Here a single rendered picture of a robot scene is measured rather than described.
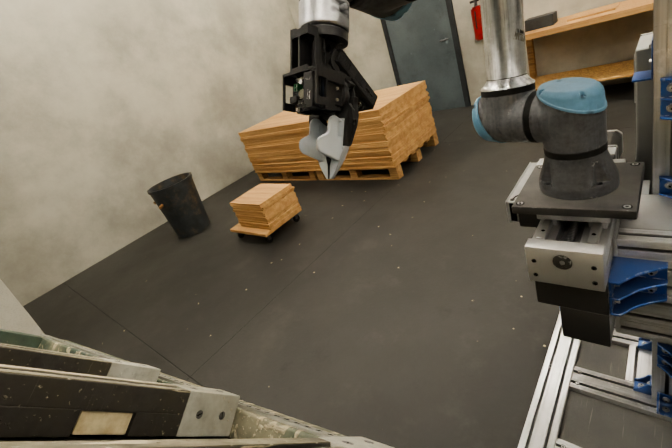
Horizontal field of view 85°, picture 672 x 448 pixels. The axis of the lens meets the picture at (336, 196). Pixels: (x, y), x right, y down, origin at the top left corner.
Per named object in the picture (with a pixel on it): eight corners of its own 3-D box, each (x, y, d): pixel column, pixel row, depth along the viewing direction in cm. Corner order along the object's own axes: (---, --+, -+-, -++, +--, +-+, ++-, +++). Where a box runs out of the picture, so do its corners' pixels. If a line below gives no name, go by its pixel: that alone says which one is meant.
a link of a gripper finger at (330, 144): (307, 178, 53) (307, 113, 53) (335, 179, 57) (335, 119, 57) (323, 178, 51) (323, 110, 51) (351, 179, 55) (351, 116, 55)
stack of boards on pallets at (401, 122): (440, 142, 454) (426, 79, 426) (398, 180, 388) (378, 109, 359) (304, 153, 620) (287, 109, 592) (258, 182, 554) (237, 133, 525)
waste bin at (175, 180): (222, 219, 455) (199, 171, 431) (185, 243, 421) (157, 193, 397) (201, 216, 492) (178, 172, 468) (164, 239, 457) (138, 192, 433)
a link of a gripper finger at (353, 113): (327, 147, 56) (327, 89, 56) (334, 147, 57) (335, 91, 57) (350, 144, 53) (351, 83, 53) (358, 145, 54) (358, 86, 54)
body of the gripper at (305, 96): (281, 115, 54) (281, 31, 54) (322, 123, 60) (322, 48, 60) (318, 108, 49) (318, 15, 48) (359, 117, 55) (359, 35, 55)
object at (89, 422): (125, 435, 56) (134, 412, 57) (71, 435, 50) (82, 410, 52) (115, 429, 58) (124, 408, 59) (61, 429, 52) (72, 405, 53)
